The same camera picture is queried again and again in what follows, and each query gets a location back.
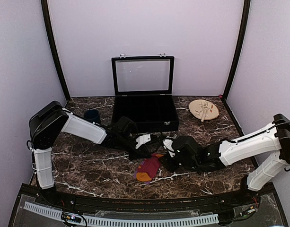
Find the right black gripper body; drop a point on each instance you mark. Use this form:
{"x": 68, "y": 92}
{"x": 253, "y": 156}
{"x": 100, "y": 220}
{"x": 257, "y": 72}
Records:
{"x": 187, "y": 164}

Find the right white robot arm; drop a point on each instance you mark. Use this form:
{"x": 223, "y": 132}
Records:
{"x": 274, "y": 138}

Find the black storage box with lid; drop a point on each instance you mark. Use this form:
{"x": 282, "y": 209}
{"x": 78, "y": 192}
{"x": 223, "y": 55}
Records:
{"x": 143, "y": 92}

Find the black front rail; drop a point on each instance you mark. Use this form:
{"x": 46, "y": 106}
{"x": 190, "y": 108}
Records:
{"x": 225, "y": 201}

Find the maroon orange purple sock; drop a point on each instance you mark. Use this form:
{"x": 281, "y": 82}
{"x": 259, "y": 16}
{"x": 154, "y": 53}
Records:
{"x": 148, "y": 168}

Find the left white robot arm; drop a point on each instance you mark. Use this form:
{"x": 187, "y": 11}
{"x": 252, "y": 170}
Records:
{"x": 46, "y": 125}

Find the left black frame post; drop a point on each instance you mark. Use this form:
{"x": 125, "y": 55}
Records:
{"x": 53, "y": 49}

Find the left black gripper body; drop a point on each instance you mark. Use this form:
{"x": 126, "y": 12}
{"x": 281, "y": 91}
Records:
{"x": 122, "y": 144}

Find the right black frame post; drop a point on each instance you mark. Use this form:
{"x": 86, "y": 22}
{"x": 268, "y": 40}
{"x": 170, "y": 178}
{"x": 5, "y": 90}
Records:
{"x": 238, "y": 49}

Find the dark blue cup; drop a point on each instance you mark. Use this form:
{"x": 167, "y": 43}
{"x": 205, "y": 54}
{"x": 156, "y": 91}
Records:
{"x": 92, "y": 116}

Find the black frame post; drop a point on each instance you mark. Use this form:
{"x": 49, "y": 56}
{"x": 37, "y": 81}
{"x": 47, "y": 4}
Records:
{"x": 238, "y": 49}
{"x": 53, "y": 49}

